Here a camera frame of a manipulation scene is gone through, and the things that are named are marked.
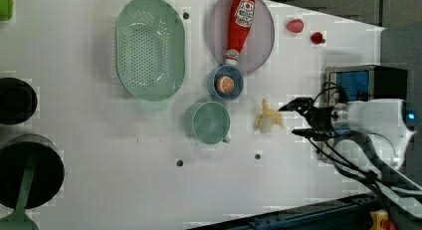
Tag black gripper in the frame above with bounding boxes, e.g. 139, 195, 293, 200
279, 97, 333, 140

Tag yellow plush peeled banana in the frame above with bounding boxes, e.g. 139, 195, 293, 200
255, 99, 285, 133

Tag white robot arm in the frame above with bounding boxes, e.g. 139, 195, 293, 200
280, 98, 421, 219

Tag green mug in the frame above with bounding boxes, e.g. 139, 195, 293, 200
184, 102, 231, 144

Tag silver black toaster oven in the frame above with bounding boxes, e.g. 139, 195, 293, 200
325, 65, 418, 168

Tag dark red plush strawberry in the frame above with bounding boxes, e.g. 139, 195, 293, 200
311, 32, 323, 45

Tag small blue bowl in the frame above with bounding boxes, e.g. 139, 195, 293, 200
207, 65, 244, 102

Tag orange slice toy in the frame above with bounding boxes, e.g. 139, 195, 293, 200
216, 76, 235, 94

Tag grey round plate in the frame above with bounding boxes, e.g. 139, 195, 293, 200
208, 0, 275, 73

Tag pink plush strawberry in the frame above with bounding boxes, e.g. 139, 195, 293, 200
286, 19, 305, 33

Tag red plush ketchup bottle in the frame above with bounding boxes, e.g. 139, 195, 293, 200
225, 0, 256, 66

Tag green oval colander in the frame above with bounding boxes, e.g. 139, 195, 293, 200
114, 0, 185, 112

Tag black round pot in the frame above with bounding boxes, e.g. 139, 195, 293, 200
0, 78, 38, 125

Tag bright green cup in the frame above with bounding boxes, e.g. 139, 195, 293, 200
0, 0, 14, 21

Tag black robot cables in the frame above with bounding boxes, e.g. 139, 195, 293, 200
307, 82, 422, 204

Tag blue metal frame rail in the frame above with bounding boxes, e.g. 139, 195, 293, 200
189, 194, 380, 230

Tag black pan green handle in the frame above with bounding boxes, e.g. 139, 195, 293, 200
1, 134, 65, 230

